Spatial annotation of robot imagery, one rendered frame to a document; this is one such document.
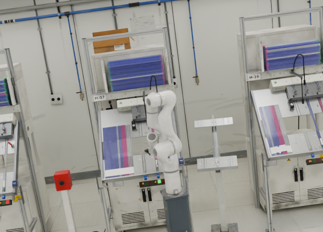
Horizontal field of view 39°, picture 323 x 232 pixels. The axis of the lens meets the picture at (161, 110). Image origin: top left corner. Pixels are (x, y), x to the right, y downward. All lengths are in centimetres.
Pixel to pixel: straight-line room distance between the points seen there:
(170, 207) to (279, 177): 134
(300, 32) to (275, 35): 24
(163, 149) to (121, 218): 129
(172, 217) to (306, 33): 218
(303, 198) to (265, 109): 97
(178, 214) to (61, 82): 282
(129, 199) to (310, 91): 196
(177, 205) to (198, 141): 250
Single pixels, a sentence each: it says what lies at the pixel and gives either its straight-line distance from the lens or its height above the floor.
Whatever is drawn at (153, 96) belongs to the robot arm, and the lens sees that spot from 332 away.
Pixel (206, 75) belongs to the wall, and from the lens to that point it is 580.
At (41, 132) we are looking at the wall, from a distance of 606.
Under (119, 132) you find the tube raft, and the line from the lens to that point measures 420.
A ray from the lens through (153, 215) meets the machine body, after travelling 450.
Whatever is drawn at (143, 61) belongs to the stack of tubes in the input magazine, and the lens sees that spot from 420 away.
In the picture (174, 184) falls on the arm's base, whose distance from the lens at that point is 354.
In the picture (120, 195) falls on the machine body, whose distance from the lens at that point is 442.
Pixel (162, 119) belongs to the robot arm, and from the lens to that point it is 338.
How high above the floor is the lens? 219
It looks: 14 degrees down
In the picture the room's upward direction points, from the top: 8 degrees counter-clockwise
